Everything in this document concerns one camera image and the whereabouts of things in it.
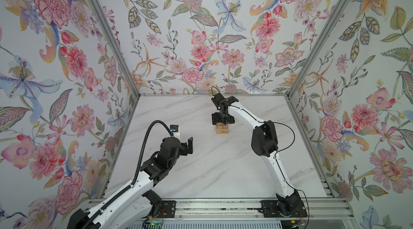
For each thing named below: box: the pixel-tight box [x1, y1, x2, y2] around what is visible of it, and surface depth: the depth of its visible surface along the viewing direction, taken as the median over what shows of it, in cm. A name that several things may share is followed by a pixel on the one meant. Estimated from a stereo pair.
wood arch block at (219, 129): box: [216, 124, 224, 134], surface depth 100 cm
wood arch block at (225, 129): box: [222, 124, 229, 134], surface depth 100 cm
